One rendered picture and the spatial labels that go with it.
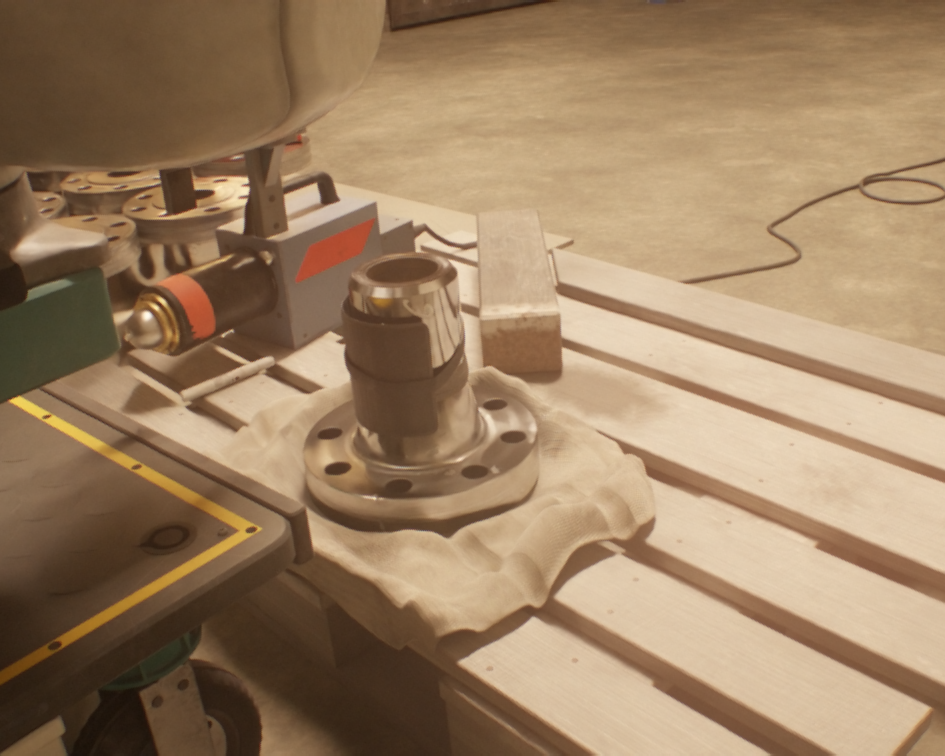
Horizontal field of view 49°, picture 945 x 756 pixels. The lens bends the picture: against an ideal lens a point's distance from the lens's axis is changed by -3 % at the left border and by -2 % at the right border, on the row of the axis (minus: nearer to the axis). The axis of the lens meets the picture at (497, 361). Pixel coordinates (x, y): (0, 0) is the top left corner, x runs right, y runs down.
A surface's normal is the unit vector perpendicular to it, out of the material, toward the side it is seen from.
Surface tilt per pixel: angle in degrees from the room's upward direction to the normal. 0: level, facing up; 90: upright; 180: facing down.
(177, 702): 90
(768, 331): 0
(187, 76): 109
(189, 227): 90
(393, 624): 77
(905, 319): 0
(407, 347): 90
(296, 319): 90
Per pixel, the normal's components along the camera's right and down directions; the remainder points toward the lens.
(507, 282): -0.07, -0.90
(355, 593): -0.74, 0.15
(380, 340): -0.36, 0.42
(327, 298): 0.81, 0.21
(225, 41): 0.17, 0.58
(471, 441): 0.81, 0.00
